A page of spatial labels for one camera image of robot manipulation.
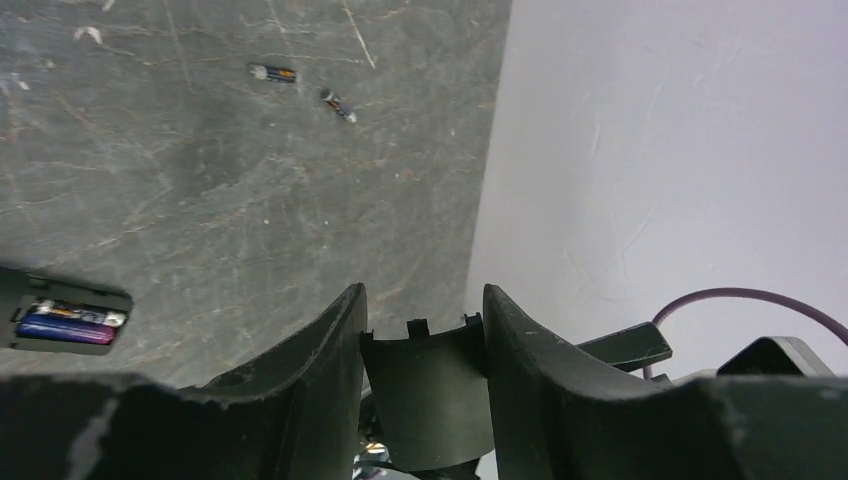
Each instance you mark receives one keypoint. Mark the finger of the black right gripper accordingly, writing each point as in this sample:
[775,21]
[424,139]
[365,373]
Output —
[631,349]

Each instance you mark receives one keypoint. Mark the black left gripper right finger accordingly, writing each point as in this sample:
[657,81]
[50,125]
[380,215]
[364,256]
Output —
[560,413]

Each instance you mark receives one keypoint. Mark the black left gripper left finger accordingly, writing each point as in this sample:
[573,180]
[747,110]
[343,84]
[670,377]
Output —
[291,412]

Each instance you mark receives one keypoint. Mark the blue purple AAA battery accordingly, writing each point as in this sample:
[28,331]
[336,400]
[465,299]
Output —
[66,330]

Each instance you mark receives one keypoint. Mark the black orange AAA battery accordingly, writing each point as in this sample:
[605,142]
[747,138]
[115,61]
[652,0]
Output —
[335,102]
[80,312]
[272,73]

